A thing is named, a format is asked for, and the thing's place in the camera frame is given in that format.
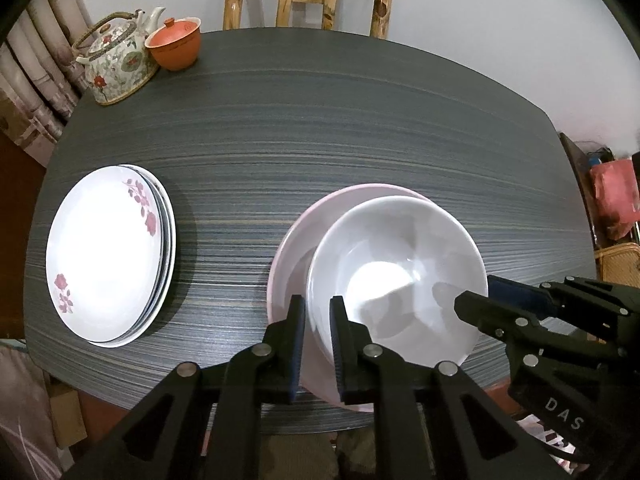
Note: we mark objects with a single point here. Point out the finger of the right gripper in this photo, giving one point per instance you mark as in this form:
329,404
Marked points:
522,298
516,327

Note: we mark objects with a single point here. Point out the large pink bowl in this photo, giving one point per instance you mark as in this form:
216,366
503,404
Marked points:
288,276

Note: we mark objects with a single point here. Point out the large peony flower plate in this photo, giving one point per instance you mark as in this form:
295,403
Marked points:
172,259

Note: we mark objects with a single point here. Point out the beige patterned curtain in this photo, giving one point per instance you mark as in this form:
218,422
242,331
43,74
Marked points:
41,83

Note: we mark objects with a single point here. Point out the small pink blossom plate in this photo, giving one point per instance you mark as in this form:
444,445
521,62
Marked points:
103,253

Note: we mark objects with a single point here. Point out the orange lidded tea cup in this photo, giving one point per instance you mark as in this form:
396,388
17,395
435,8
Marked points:
176,44

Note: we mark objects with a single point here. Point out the floral ceramic teapot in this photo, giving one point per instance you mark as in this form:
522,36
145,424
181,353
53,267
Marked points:
114,55

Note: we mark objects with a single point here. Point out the red bag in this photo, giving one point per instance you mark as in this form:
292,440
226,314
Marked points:
617,196

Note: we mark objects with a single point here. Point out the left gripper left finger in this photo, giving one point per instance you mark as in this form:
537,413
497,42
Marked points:
289,340

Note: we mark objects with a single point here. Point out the white bowl with lettering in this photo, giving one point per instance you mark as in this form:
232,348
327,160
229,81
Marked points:
398,262

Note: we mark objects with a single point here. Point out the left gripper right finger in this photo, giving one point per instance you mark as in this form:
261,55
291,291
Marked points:
348,341

